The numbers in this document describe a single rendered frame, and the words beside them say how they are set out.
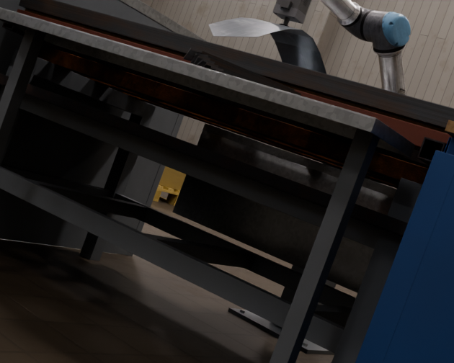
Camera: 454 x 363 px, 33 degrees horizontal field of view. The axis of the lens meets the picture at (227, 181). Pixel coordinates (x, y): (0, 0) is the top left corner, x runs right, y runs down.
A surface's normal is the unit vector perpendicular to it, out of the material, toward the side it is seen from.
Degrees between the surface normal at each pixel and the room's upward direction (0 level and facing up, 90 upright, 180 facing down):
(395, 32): 84
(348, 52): 90
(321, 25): 90
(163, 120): 90
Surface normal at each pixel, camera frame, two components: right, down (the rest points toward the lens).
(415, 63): -0.59, -0.20
